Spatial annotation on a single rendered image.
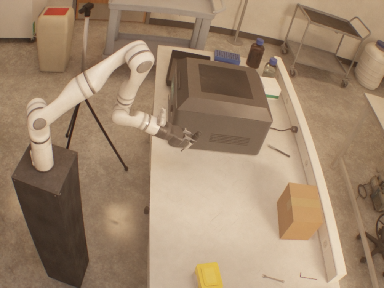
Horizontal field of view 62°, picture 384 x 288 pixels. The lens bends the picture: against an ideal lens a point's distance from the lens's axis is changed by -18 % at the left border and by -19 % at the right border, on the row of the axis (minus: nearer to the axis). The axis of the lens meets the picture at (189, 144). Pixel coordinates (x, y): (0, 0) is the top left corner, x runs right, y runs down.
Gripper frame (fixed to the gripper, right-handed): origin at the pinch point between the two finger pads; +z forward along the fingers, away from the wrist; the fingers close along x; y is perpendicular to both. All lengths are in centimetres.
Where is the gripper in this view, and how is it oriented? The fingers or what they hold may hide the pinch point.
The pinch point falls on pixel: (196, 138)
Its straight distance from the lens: 164.8
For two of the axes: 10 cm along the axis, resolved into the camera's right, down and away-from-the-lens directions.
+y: -5.6, 5.6, 6.0
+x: 0.4, 7.5, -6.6
